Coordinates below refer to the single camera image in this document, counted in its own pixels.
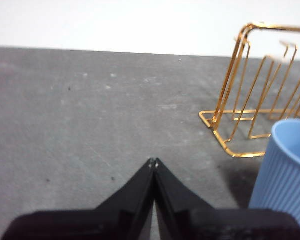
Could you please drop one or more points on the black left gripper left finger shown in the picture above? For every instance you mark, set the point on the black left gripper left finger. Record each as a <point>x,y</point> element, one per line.
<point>102,225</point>

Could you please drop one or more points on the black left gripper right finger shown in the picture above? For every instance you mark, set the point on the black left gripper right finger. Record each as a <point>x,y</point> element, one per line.
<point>215,225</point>

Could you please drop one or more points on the blue ribbed cup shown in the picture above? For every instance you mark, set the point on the blue ribbed cup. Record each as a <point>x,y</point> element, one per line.
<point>277,180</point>

